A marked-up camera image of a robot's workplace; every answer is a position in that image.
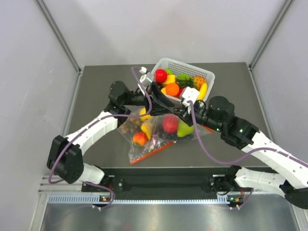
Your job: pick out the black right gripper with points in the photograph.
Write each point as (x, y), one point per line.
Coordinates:
(186, 113)

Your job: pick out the red fake apple in bag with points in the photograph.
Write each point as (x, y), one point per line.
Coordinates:
(170, 123)

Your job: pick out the purple fake eggplant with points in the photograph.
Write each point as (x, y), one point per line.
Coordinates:
(154, 143)

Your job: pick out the green fake pear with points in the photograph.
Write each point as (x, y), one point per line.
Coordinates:
(184, 129)

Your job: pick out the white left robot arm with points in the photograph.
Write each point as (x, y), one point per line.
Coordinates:
(66, 154)

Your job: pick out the orange fake orange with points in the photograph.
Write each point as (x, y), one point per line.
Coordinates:
(172, 89)

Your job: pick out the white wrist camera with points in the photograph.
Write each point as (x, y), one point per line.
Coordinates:
(146, 77)
(189, 95)

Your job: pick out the red fake apple in basket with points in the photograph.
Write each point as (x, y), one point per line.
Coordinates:
(160, 75)

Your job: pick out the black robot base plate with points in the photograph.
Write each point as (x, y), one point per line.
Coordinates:
(208, 179)

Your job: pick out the yellow fake banana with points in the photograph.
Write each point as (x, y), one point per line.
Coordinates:
(202, 91)

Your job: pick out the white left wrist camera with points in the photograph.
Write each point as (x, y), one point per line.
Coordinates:
(146, 77)

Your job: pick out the clear zip bag orange seal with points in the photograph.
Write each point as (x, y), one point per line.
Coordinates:
(202, 131)

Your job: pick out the red fake tomato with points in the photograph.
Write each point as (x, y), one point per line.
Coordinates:
(180, 92)

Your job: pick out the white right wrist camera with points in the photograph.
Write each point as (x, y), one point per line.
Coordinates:
(189, 95)

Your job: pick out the purple fake grapes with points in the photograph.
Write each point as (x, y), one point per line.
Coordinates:
(172, 136)

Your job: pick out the fake pineapple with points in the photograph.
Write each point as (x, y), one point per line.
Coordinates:
(193, 82)

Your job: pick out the aluminium frame post left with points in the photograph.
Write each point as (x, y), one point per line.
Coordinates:
(56, 31)

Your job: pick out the white plastic basket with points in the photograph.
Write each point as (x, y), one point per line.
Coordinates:
(185, 75)

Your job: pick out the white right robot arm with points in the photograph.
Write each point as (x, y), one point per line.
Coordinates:
(290, 179)

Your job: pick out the red yellow fake peach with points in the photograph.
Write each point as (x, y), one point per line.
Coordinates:
(139, 139)

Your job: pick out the aluminium frame post right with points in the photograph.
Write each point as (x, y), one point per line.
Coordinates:
(287, 4)

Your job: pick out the green fake custard apple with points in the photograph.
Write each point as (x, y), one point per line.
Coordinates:
(169, 71)

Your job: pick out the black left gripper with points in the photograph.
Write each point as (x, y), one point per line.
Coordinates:
(160, 103)

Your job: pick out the yellow fake bell pepper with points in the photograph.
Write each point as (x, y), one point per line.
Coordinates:
(169, 79)

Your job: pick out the aluminium frame post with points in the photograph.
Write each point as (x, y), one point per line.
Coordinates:
(287, 4)
(56, 31)

